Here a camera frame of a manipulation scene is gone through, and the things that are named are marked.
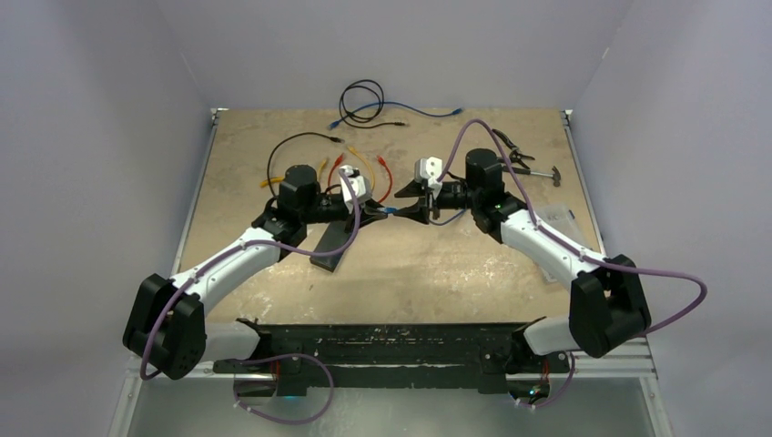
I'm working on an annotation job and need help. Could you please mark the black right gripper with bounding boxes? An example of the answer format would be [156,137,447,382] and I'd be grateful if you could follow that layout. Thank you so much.
[394,178,481,225]

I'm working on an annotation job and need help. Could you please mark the blue ethernet cable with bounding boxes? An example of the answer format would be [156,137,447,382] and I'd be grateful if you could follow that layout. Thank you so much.
[381,207,469,228]
[327,101,464,130]

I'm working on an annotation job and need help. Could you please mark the black network switch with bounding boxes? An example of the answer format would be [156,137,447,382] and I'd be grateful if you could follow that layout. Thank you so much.
[310,221,350,273]

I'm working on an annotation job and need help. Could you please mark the yellow ethernet cable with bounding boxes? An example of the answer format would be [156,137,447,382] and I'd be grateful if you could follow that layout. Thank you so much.
[259,146,376,193]

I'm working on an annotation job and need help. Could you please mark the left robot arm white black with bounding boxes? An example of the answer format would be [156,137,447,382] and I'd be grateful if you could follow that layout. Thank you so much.
[122,165,372,381]

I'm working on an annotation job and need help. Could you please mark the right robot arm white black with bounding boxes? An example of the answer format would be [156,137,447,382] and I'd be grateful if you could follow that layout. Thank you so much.
[395,148,651,371]

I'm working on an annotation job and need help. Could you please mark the clear plastic screw box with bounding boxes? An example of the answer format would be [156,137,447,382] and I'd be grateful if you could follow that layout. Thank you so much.
[535,203,599,250]

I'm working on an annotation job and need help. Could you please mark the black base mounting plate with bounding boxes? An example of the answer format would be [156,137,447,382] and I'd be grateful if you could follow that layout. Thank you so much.
[213,322,569,396]

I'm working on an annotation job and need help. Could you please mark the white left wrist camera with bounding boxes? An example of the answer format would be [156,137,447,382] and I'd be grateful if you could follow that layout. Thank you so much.
[338,165,372,210]

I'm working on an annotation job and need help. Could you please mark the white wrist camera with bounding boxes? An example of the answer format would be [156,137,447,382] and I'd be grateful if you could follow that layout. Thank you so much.
[414,157,443,189]
[338,165,372,210]

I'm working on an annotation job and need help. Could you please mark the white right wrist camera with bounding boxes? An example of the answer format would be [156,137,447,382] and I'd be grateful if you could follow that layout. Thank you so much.
[414,157,443,189]

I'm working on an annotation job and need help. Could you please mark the red ethernet cable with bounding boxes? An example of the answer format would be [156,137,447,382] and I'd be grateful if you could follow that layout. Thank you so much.
[326,153,394,205]

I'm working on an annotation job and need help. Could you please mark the black coiled cable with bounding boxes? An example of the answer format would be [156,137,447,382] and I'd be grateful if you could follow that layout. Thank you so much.
[338,79,406,129]

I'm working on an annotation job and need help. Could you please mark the claw hammer black handle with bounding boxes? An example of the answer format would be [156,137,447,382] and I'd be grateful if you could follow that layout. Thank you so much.
[512,167,562,187]

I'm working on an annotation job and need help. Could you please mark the black wire stripper pliers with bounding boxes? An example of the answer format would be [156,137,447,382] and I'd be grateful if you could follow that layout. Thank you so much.
[493,128,534,170]

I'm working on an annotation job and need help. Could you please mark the aluminium table edge rail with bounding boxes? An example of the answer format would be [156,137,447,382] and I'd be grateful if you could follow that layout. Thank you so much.
[559,109,606,254]

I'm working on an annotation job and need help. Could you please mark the aluminium front frame rails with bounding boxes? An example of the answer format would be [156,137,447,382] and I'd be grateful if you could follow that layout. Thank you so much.
[109,340,673,436]

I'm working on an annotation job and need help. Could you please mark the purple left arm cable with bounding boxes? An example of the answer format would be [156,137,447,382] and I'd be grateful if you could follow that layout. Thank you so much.
[139,168,363,426]

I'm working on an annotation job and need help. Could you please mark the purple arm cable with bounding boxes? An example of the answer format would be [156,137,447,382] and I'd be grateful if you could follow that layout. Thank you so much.
[139,168,363,426]
[435,118,708,412]

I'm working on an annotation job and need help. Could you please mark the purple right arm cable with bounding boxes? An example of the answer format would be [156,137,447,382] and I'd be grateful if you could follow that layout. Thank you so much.
[435,118,708,412]

